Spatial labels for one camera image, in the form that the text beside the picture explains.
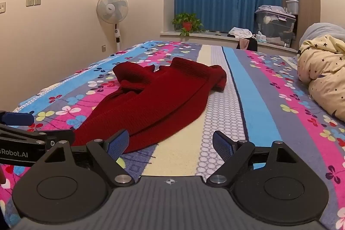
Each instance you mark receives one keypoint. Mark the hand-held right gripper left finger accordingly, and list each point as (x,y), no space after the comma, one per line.
(119,144)

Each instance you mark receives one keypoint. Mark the potted green plant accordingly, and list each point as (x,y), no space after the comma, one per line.
(187,21)

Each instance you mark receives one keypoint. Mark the cream star-print duvet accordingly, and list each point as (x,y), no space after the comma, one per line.
(324,68)

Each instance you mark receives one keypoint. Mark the black and pink garment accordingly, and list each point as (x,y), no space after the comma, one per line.
(249,44)

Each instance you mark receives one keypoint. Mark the folded clothes on storage box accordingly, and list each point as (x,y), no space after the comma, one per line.
(269,9)

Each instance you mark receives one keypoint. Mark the white standing fan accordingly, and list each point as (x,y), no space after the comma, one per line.
(112,7)

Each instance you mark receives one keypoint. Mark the red knitted sweater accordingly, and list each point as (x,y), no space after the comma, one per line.
(159,100)

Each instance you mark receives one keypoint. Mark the window sill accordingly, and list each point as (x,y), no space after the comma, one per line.
(215,37)

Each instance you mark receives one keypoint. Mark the grey pillow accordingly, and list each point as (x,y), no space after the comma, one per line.
(320,29)

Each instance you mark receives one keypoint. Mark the wall switch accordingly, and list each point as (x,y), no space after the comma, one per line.
(2,7)

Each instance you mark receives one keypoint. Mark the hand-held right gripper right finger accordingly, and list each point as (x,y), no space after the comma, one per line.
(222,146)

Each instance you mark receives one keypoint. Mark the low wall socket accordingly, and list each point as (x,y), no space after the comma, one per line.
(103,48)

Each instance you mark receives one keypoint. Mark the tissue pack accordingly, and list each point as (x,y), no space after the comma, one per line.
(261,37)

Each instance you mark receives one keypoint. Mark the white plastic shelf box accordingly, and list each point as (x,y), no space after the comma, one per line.
(292,6)

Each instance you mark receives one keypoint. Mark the clear plastic storage box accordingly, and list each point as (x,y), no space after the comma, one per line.
(275,29)

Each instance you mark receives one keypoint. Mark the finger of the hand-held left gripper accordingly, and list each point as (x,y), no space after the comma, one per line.
(40,138)
(16,118)

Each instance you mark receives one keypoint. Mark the white clothes pile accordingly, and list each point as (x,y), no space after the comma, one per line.
(240,32)

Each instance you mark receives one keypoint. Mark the striped floral bedsheet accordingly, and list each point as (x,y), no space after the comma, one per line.
(256,100)

